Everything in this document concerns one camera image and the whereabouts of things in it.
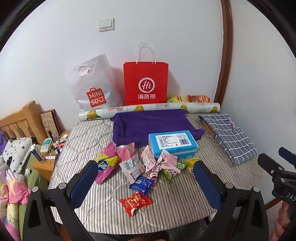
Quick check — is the red snack packet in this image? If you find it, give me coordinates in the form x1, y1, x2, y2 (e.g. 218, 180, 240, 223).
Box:
120, 192, 153, 218

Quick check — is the white pillow with black print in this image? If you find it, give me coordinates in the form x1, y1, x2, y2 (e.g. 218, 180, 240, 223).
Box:
2, 137, 33, 174

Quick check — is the pale pink snowflake snack packet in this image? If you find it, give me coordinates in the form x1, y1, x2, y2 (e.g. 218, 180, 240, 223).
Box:
140, 145, 158, 168

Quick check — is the pink yellow snack packet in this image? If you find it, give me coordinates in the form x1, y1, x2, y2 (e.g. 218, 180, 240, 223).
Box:
94, 142, 120, 185

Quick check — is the brown wooden board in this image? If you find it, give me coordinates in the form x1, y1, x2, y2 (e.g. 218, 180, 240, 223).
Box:
202, 120, 216, 138

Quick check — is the wooden headboard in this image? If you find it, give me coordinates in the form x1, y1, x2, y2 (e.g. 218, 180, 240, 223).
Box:
0, 100, 48, 146

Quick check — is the fruit print paper roll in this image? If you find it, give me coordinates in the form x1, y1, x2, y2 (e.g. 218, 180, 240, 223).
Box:
78, 102, 221, 121

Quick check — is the dark blue small box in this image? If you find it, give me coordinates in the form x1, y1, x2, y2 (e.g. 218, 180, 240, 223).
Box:
31, 145, 45, 163

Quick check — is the small pale pink snack packet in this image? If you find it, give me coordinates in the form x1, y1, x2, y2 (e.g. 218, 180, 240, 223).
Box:
161, 159, 181, 175

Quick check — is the striped quilted table cover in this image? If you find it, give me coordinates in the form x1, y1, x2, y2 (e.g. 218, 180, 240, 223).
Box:
47, 113, 266, 232

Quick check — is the white light switch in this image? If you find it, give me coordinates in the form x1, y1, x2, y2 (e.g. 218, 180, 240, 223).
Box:
98, 19, 115, 32

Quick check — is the person's right hand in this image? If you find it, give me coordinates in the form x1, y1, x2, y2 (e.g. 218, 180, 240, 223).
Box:
275, 201, 296, 241

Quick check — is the yellow green snack bag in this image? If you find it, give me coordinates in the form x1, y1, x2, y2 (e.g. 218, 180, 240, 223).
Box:
167, 96, 188, 104

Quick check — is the wooden nightstand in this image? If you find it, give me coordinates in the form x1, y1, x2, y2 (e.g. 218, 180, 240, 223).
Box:
32, 130, 71, 182

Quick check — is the red paper bag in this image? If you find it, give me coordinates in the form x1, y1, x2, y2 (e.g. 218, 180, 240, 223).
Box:
123, 43, 169, 105

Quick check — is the orange snack bag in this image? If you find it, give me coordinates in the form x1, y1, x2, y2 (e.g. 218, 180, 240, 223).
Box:
187, 94, 211, 103

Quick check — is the brown wooden door frame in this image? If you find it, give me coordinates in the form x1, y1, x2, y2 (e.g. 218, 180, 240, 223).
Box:
216, 0, 234, 114

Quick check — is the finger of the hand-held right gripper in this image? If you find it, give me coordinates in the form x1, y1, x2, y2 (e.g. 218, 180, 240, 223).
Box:
257, 153, 285, 180
278, 147, 296, 165

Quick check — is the white plastic shopping bag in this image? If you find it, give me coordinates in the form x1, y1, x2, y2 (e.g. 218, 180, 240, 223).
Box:
66, 54, 123, 111

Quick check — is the clear white snack packet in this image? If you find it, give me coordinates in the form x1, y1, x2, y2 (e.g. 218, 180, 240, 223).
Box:
119, 154, 146, 184

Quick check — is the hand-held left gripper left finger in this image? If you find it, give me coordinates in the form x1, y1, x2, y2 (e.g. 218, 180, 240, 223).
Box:
23, 160, 99, 241

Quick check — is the patterned box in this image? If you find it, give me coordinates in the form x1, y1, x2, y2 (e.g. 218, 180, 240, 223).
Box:
40, 110, 60, 138

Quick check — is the blue snack packet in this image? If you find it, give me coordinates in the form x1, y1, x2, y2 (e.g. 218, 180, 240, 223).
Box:
129, 175, 154, 196

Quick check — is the teal small box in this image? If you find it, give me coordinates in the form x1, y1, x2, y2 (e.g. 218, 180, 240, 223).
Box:
40, 138, 53, 153

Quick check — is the dusky pink snack packet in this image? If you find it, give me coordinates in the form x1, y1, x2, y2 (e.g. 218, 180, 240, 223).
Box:
116, 142, 135, 163

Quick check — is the purple cloth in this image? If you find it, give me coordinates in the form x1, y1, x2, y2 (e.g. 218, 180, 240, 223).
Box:
110, 109, 206, 149

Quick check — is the blue tissue pack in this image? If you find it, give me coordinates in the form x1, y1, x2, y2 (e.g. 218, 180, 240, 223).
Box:
148, 130, 199, 159

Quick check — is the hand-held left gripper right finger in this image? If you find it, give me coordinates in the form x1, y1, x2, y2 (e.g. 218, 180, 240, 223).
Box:
193, 160, 270, 241

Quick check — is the grey checked folded cloth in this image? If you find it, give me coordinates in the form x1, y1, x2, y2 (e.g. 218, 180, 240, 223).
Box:
198, 114, 258, 166

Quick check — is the pink printed blanket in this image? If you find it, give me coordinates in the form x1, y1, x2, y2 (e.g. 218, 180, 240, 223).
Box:
0, 169, 31, 205

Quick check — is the green snack packet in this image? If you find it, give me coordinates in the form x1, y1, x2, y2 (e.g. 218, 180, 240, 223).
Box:
161, 162, 188, 184

